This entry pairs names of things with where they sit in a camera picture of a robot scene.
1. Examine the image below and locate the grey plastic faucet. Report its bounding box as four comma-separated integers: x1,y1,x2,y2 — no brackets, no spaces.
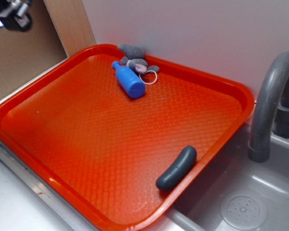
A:
248,51,289,163

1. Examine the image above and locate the silver metal counter rail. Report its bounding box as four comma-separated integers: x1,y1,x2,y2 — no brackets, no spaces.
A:
0,141,97,231

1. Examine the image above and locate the blue plastic toy bottle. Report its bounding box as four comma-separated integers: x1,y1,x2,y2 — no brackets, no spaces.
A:
111,61,145,99

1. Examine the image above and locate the grey plush mouse toy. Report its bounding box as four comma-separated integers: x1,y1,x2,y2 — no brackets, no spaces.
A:
117,43,159,85

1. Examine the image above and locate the red plastic tray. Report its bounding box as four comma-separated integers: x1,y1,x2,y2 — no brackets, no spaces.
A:
0,44,254,231

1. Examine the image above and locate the dark grey toy sausage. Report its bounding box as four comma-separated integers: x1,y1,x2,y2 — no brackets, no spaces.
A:
156,145,197,191

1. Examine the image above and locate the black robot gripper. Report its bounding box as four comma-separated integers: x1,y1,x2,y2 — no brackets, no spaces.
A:
0,0,33,32

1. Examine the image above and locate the round sink drain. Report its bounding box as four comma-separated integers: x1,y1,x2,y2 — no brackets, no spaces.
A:
220,191,268,231

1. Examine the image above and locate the grey plastic sink basin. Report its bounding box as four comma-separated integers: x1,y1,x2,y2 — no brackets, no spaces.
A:
167,125,289,231

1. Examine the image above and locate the light wooden board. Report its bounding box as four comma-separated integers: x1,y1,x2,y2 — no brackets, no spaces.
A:
44,0,96,57

